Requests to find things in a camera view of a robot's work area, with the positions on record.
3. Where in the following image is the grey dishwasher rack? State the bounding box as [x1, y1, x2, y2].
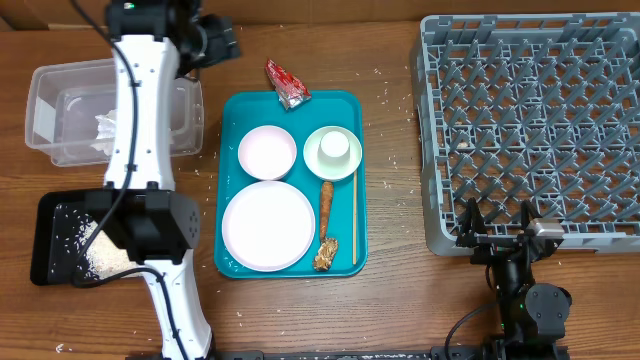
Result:
[410, 12, 639, 256]

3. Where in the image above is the white plastic cup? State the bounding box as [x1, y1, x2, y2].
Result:
[319, 131, 350, 162]

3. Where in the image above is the crumbly granola food piece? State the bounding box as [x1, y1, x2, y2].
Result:
[312, 238, 339, 272]

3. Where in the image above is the white napkin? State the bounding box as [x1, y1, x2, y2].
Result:
[91, 110, 117, 157]

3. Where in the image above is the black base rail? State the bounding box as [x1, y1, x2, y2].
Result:
[213, 346, 571, 360]

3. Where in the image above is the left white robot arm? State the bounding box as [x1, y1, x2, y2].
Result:
[85, 0, 240, 359]

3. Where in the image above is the large pink plate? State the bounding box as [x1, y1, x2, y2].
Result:
[221, 181, 316, 272]

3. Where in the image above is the red snack wrapper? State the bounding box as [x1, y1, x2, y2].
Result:
[265, 58, 311, 110]

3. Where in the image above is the teal plastic serving tray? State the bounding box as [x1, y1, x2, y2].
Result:
[214, 90, 368, 279]

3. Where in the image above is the small pink bowl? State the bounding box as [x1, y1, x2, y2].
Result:
[238, 125, 297, 181]

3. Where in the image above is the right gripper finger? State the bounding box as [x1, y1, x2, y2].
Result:
[520, 200, 541, 235]
[460, 197, 486, 235]

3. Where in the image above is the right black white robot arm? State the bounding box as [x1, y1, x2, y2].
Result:
[444, 198, 572, 359]

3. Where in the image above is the pale green bowl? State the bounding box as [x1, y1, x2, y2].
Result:
[303, 126, 363, 182]

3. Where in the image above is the pile of white rice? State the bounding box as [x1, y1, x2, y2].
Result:
[48, 202, 137, 283]

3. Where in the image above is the brown carrot-shaped food piece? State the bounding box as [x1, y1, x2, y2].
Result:
[319, 181, 334, 241]

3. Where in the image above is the clear plastic bin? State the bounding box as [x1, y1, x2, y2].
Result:
[25, 59, 204, 167]

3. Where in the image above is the wooden chopstick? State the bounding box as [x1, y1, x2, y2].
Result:
[352, 170, 358, 265]

